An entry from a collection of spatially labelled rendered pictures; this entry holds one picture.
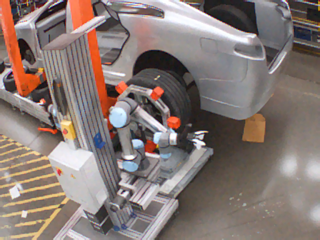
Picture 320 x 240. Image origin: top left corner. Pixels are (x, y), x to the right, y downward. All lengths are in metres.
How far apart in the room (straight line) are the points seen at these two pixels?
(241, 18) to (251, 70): 1.65
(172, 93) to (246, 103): 0.68
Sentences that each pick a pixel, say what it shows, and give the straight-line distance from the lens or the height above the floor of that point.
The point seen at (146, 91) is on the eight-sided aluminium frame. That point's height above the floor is 1.12.
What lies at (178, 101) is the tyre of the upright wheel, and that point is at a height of 0.99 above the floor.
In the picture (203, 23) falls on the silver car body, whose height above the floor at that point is 1.68.
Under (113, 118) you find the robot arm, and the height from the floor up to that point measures 1.42.
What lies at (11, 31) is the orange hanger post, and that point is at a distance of 4.86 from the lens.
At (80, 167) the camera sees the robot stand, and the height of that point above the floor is 1.23.
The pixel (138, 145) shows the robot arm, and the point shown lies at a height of 1.05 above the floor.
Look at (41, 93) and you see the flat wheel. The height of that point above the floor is 0.46.
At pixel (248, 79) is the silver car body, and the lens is 3.07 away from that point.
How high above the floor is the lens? 2.75
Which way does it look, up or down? 36 degrees down
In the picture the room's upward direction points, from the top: 9 degrees counter-clockwise
